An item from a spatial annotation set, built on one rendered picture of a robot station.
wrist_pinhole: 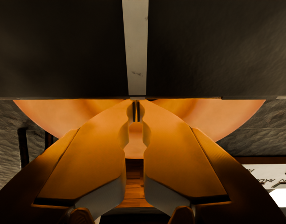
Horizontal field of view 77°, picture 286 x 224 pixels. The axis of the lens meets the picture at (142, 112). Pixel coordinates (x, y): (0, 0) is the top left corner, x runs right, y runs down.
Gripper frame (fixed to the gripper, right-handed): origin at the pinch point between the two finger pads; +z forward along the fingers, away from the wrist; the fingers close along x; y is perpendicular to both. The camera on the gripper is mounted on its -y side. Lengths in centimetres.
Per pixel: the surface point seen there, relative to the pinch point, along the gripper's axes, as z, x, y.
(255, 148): 19.3, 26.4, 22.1
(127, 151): 0.3, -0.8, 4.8
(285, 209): 348, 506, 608
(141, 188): 3.2, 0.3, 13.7
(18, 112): 8.3, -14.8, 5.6
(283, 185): 22, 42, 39
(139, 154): 0.4, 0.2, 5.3
